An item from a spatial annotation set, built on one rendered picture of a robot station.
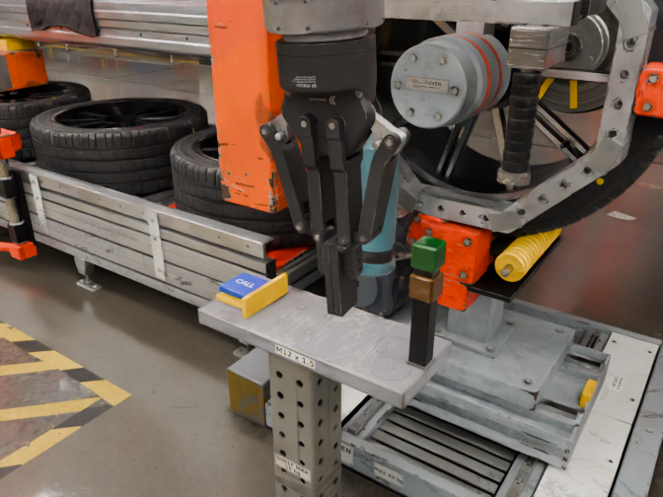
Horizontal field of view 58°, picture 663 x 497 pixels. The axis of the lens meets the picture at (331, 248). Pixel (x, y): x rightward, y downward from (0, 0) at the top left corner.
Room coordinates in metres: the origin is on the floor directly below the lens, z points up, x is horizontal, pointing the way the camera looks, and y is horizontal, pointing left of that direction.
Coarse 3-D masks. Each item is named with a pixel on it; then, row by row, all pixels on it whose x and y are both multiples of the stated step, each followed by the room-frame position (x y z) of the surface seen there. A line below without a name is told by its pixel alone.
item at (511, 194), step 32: (384, 32) 1.29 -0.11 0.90; (416, 32) 1.41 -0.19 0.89; (448, 32) 1.19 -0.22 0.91; (384, 64) 1.26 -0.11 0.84; (384, 96) 1.28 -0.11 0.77; (416, 128) 1.31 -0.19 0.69; (448, 128) 1.40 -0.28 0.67; (544, 128) 1.07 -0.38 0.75; (416, 160) 1.21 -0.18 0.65; (448, 160) 1.19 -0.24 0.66; (480, 160) 1.32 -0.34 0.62; (480, 192) 1.11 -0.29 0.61; (512, 192) 1.08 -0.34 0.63
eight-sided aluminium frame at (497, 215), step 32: (608, 0) 0.94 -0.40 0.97; (640, 0) 0.91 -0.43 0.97; (640, 32) 0.90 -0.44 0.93; (640, 64) 0.90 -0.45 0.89; (608, 96) 0.92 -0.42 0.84; (608, 128) 0.92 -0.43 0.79; (576, 160) 0.99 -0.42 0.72; (608, 160) 0.91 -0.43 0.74; (416, 192) 1.10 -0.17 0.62; (448, 192) 1.10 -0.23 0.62; (544, 192) 0.96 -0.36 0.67; (480, 224) 1.02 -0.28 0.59; (512, 224) 0.98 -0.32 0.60
